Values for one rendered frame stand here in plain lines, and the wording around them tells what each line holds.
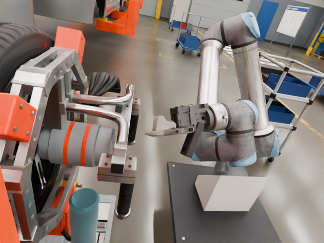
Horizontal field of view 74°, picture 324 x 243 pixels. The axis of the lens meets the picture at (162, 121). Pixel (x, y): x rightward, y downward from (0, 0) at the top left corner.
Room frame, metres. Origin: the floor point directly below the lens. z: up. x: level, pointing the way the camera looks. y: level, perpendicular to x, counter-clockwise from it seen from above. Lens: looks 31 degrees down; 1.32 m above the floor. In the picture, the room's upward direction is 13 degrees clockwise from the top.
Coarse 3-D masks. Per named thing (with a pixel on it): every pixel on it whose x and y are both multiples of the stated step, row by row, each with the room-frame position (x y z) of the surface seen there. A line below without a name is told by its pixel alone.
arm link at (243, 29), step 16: (240, 16) 1.06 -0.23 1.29; (224, 32) 1.05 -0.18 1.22; (240, 32) 1.03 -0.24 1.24; (256, 32) 1.02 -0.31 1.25; (240, 48) 1.02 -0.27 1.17; (256, 48) 1.04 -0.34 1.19; (240, 64) 1.03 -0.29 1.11; (256, 64) 1.02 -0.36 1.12; (240, 80) 1.03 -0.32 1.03; (256, 80) 1.01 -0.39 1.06; (256, 96) 0.99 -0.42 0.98; (256, 128) 0.98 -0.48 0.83; (272, 128) 0.99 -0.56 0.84; (256, 144) 0.95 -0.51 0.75; (272, 144) 0.94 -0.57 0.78
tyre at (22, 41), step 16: (0, 32) 0.46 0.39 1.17; (16, 32) 0.49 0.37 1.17; (32, 32) 0.54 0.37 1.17; (0, 48) 0.41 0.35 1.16; (16, 48) 0.46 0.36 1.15; (32, 48) 0.53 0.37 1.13; (48, 48) 0.63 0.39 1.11; (0, 64) 0.39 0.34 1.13; (16, 64) 0.45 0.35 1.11; (0, 80) 0.38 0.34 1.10; (48, 192) 0.53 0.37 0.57
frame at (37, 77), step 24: (24, 72) 0.40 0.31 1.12; (48, 72) 0.43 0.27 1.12; (72, 72) 0.73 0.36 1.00; (24, 96) 0.39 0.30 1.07; (48, 96) 0.41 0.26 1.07; (72, 120) 0.74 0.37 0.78; (0, 144) 0.30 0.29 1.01; (24, 144) 0.31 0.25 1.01; (24, 168) 0.28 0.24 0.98; (72, 168) 0.62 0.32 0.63; (24, 192) 0.27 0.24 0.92; (24, 216) 0.26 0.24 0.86; (48, 216) 0.38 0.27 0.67; (24, 240) 0.25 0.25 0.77
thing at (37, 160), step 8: (24, 64) 0.48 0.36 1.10; (8, 88) 0.40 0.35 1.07; (16, 144) 0.43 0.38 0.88; (16, 152) 0.42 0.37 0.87; (40, 160) 0.61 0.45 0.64; (48, 160) 0.62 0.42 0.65; (32, 168) 0.51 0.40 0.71; (40, 168) 0.53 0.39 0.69; (48, 168) 0.59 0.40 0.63; (32, 176) 0.55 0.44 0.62; (40, 176) 0.53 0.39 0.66; (48, 176) 0.56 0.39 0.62; (32, 184) 0.52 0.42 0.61; (40, 184) 0.52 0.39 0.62; (48, 184) 0.54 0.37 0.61; (40, 192) 0.49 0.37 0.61; (40, 200) 0.47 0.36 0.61
